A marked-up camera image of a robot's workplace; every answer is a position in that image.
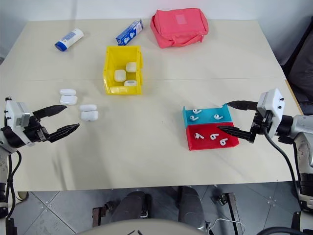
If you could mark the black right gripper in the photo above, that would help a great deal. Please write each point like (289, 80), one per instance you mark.
(259, 127)

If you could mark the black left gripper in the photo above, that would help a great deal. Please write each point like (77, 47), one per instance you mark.
(35, 131)

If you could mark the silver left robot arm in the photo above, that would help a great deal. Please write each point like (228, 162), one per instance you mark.
(5, 169)

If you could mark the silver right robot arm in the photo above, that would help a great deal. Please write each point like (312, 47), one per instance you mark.
(304, 132)

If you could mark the yellow plastic bin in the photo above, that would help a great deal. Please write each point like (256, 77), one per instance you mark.
(110, 73)

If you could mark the blue plastic tray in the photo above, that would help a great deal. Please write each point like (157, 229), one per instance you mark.
(207, 118)

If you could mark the red plastic tray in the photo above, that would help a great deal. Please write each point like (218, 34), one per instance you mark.
(210, 144)

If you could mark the black chair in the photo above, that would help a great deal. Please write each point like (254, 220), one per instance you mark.
(302, 66)

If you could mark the white table foot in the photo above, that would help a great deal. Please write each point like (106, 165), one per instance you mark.
(22, 195)

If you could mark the white tube with blue cap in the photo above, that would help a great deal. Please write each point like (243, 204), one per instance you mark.
(69, 39)

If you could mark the dark rounded robot leg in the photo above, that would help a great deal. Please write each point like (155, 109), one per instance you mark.
(190, 205)
(130, 205)

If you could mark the pink fabric bag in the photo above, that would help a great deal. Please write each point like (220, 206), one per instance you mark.
(179, 27)

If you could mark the blue white milk carton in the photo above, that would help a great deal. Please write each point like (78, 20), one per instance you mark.
(129, 33)

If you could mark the beige robot torso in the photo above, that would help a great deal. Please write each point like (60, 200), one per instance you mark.
(137, 227)

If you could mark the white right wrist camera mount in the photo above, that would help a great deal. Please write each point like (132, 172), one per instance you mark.
(274, 105)

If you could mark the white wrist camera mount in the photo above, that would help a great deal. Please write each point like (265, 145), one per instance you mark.
(274, 105)
(14, 111)

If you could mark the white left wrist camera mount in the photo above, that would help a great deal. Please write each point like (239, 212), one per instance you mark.
(14, 111)

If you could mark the black metal stand frame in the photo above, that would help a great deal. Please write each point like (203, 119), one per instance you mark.
(233, 210)

